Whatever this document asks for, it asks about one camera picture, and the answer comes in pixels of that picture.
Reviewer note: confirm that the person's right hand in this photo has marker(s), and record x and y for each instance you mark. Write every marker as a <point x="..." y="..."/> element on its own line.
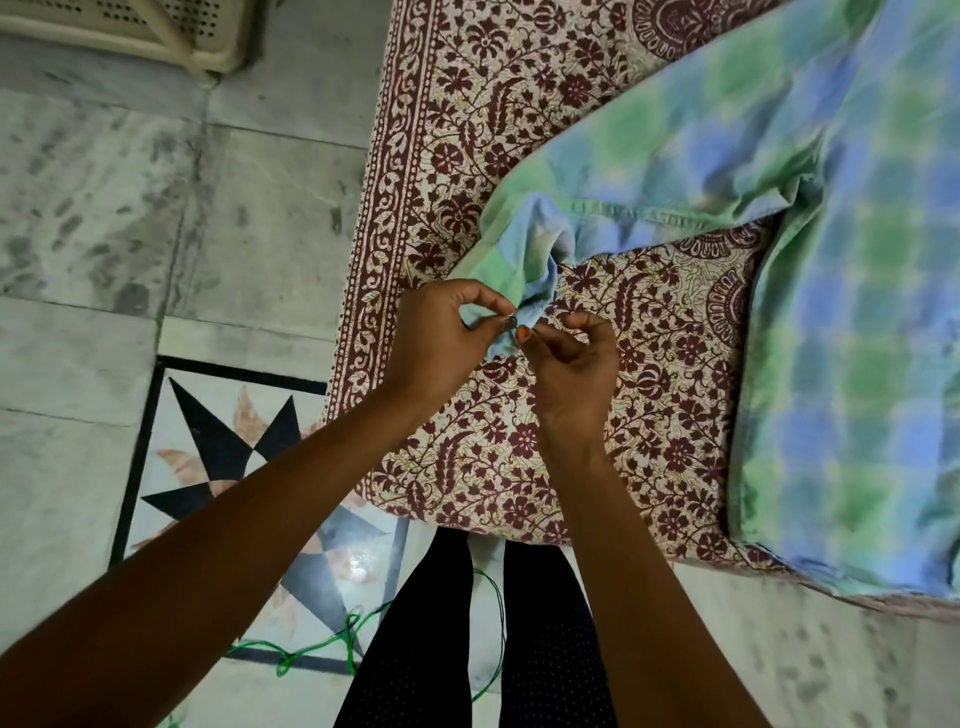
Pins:
<point x="574" y="390"/>

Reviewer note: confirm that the person's right thumb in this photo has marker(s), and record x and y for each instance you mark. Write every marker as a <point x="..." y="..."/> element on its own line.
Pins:
<point x="536" y="346"/>

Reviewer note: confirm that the maroon floral bed sheet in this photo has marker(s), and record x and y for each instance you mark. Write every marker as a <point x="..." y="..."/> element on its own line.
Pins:
<point x="465" y="112"/>

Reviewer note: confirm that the person's left hand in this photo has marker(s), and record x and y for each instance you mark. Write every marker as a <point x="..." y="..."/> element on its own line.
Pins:
<point x="431" y="341"/>

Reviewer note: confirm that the green blue checked shirt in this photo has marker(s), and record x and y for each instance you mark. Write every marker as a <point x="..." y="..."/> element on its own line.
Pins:
<point x="840" y="300"/>

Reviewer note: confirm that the person's left thumb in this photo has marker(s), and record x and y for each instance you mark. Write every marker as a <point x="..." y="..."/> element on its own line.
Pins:
<point x="491" y="325"/>

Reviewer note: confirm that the person's right forearm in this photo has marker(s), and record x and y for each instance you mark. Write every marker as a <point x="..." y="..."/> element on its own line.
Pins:
<point x="645" y="585"/>

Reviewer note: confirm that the person's left forearm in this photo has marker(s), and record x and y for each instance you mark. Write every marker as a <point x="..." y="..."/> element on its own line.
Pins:
<point x="225" y="555"/>

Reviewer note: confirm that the dark dotted trousers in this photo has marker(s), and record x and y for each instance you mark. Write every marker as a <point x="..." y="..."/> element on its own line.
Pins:
<point x="547" y="645"/>

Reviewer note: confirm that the cream perforated plastic basket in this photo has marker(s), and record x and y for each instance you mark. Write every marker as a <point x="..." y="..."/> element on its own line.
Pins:
<point x="187" y="30"/>

